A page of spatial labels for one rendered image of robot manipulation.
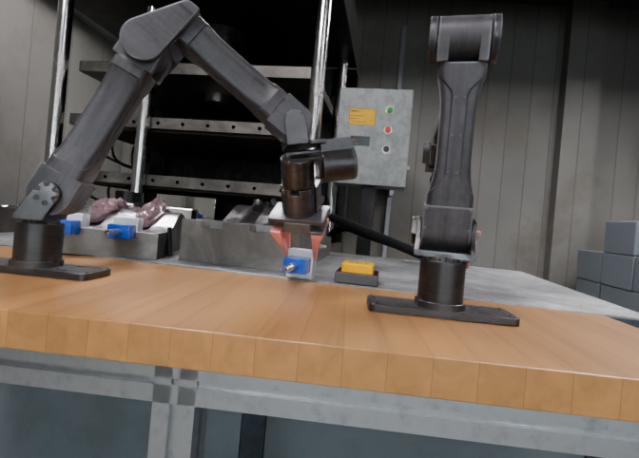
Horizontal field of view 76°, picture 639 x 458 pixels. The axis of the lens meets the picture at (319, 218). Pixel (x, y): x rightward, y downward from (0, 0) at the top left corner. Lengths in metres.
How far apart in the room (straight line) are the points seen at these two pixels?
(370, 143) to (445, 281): 1.20
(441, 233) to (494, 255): 3.56
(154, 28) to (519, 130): 3.86
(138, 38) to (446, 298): 0.57
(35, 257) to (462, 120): 0.63
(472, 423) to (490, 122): 3.86
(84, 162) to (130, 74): 0.15
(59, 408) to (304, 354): 0.81
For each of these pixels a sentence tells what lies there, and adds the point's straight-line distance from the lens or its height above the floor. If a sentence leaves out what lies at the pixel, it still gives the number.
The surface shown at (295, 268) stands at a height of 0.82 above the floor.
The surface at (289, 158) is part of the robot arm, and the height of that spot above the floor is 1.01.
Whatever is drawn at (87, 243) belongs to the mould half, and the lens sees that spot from 0.95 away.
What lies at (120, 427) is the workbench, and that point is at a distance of 1.07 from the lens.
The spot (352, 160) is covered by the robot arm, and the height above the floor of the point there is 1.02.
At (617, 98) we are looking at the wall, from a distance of 4.75.
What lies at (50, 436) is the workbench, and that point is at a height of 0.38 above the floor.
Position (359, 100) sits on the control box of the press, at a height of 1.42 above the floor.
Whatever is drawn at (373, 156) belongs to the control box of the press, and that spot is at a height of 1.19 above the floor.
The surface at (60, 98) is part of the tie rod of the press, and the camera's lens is 2.18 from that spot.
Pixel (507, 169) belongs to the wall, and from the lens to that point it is 4.20.
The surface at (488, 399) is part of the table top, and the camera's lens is 0.44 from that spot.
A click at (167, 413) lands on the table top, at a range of 0.49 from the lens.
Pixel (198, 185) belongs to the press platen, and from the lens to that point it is 1.81.
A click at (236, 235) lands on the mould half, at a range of 0.87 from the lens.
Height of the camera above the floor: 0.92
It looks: level
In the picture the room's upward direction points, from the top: 5 degrees clockwise
